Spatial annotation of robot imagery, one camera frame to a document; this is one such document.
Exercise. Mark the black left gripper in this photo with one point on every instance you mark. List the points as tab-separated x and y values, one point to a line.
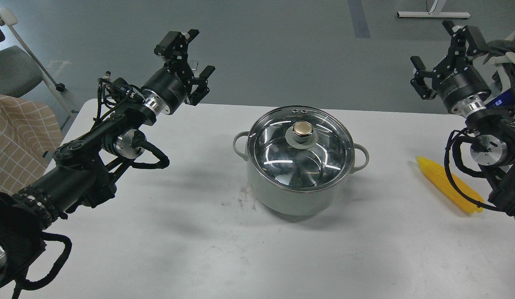
175	83

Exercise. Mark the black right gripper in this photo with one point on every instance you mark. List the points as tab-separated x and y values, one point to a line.
454	79

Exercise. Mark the yellow toy corn cob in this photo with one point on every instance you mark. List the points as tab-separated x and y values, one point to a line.
436	174

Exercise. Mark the glass pot lid gold knob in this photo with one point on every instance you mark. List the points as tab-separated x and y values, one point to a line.
300	148

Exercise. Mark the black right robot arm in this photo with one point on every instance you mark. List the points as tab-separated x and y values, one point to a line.
485	148

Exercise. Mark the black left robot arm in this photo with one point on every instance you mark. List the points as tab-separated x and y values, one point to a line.
87	168

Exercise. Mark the grey steel cooking pot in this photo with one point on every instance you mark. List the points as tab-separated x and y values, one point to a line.
289	202

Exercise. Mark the white desk foot bar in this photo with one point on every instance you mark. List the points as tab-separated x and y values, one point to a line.
434	11

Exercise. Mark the white chair with grey jacket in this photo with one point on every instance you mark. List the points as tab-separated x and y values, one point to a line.
501	54

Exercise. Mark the grey office chair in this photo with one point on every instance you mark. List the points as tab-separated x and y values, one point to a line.
20	70

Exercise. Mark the beige checkered cloth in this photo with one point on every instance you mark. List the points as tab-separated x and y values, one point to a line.
27	130

